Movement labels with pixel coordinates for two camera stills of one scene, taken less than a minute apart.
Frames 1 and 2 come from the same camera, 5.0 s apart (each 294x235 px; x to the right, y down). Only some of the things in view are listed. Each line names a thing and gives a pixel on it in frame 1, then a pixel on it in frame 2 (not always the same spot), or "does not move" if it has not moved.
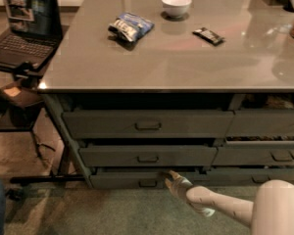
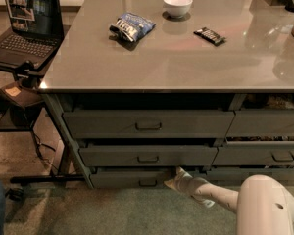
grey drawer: (262, 123) does not move
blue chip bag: (131, 26) does not move
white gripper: (182, 187) -> (196, 188)
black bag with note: (24, 106) does not move
